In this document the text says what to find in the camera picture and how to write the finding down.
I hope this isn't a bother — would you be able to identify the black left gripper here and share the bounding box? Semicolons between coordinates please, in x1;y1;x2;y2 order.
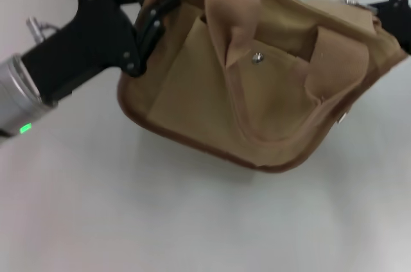
20;0;181;106

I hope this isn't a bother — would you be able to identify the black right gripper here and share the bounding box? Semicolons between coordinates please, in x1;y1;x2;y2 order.
367;0;411;57

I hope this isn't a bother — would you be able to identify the khaki canvas food bag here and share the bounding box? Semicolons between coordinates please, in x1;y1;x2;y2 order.
117;0;407;173

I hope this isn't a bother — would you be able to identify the left gripper connector cable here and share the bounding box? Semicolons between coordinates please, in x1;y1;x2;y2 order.
25;17;61;44

